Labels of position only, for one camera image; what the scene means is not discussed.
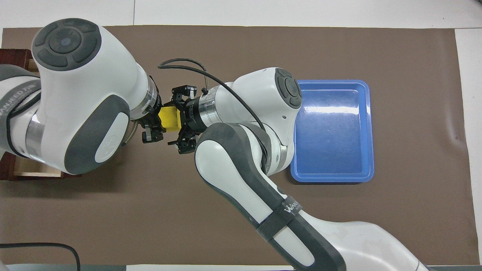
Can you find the blue plastic tray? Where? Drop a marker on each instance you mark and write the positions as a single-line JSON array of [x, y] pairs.
[[333, 143]]

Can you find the brown table mat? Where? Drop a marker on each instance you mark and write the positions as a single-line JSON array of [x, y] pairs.
[[150, 218]]

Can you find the yellow cube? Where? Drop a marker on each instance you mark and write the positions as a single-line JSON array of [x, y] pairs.
[[169, 118]]

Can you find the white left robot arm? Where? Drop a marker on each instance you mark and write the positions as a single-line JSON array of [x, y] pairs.
[[86, 94]]

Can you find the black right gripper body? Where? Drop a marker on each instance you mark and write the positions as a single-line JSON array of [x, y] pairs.
[[194, 114]]

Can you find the dark wooden drawer cabinet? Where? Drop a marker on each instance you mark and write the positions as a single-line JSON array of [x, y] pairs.
[[11, 60]]

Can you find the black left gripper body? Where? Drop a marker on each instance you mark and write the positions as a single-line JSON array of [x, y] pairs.
[[152, 118]]

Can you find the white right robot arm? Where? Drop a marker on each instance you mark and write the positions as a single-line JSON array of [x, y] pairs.
[[241, 177]]

